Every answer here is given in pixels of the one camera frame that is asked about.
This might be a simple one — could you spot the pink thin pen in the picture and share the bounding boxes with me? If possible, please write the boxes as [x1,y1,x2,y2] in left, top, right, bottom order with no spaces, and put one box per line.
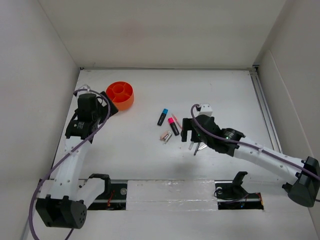
[171,113,183,130]

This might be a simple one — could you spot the black pen clear cap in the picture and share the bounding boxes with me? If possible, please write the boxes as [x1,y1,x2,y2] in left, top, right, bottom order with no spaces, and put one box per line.
[193,142,201,156]

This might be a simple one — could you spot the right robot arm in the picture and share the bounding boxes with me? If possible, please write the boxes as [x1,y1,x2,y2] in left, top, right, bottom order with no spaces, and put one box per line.
[181,114,320,208]

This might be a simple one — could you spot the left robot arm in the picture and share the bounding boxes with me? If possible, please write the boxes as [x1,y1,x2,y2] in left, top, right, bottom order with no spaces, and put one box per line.
[35,87,119,229]

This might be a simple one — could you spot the orange round organizer container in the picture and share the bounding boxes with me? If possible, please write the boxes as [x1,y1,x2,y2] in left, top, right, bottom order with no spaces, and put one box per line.
[105,81,135,111]

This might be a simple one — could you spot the pink cap black highlighter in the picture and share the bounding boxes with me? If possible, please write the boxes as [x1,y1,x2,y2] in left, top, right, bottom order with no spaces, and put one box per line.
[167,117,180,136]

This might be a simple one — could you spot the green clear refill pen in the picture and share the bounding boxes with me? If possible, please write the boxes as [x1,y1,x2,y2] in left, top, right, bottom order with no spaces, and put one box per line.
[188,142,194,150]

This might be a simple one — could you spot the blue cap black highlighter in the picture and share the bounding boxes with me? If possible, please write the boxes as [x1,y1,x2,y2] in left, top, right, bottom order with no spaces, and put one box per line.
[157,108,168,126]

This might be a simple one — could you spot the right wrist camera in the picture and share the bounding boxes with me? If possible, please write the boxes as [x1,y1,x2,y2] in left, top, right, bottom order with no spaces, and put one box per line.
[196,103,213,117]

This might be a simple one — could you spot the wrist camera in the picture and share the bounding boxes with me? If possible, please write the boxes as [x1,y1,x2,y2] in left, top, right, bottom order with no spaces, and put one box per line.
[196,103,213,117]
[73,84,91,98]

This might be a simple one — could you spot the black handled scissors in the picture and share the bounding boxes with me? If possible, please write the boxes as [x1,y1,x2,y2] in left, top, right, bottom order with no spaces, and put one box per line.
[198,144,208,151]

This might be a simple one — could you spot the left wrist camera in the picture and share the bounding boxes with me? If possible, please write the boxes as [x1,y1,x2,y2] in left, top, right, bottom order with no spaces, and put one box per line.
[73,84,91,98]

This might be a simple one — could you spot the aluminium rail right edge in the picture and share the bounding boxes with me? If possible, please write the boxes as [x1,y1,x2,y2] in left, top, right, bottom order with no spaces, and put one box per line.
[249,66,282,152]

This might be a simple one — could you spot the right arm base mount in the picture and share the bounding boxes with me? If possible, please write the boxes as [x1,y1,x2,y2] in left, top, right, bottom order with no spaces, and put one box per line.
[213,171,264,210]

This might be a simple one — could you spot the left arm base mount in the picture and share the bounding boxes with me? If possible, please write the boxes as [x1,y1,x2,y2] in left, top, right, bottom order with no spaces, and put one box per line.
[88,181,128,211]

